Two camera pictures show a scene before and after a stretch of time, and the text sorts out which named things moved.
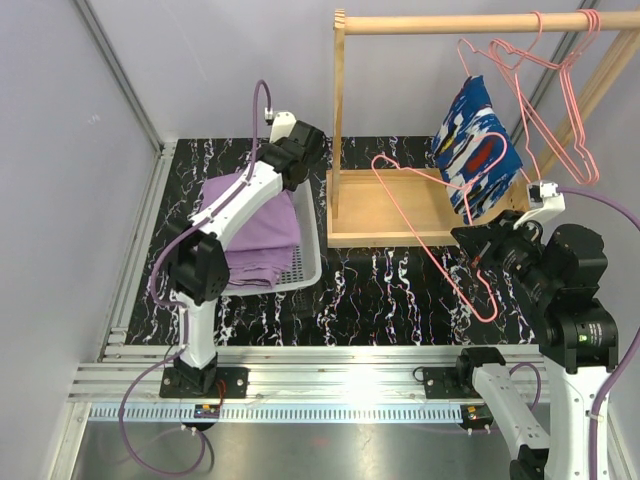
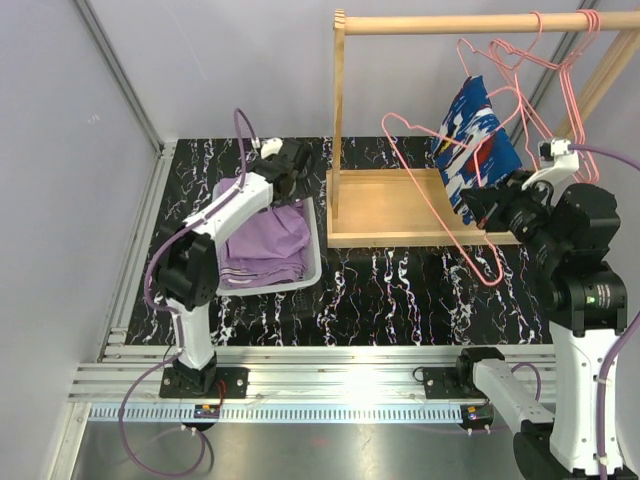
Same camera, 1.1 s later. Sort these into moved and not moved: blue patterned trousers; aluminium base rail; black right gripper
Moved: black right gripper
Not moved: blue patterned trousers; aluminium base rail
